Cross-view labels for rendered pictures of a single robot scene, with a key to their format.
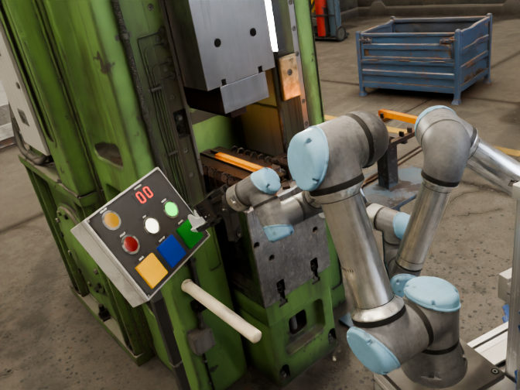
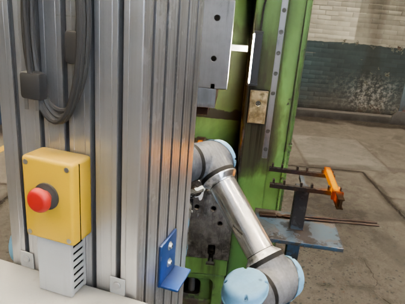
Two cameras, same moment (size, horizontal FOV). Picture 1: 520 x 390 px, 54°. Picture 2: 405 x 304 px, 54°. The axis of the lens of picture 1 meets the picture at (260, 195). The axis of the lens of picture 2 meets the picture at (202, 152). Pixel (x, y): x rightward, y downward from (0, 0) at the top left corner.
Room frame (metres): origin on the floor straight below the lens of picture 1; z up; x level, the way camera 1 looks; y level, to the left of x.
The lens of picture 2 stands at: (0.30, -1.21, 1.67)
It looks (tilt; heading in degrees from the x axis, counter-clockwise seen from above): 18 degrees down; 37
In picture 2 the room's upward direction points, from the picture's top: 5 degrees clockwise
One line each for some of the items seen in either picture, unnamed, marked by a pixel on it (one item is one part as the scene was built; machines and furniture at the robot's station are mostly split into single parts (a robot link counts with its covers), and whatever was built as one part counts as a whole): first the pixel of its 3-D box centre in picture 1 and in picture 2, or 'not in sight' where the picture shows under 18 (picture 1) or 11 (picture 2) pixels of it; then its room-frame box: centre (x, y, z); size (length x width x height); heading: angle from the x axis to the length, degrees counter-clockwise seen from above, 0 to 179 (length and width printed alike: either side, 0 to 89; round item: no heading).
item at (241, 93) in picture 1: (212, 86); (198, 90); (1.94, 0.10, 1.32); 0.42 x 0.20 x 0.10; 35
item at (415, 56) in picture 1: (422, 56); not in sight; (5.50, -2.00, 0.36); 1.20 x 0.80 x 0.72; 41
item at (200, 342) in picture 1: (200, 339); not in sight; (1.66, 0.35, 0.36); 0.09 x 0.07 x 0.12; 125
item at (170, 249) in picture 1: (171, 251); not in sight; (1.32, 0.29, 1.01); 0.07 x 0.05 x 0.07; 150
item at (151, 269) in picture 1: (151, 271); not in sight; (1.23, 0.34, 1.01); 0.07 x 0.05 x 0.07; 150
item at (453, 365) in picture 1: (432, 347); not in sight; (0.90, -0.34, 0.87); 0.15 x 0.15 x 0.10
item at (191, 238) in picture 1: (189, 233); not in sight; (1.40, 0.24, 1.01); 0.07 x 0.05 x 0.07; 150
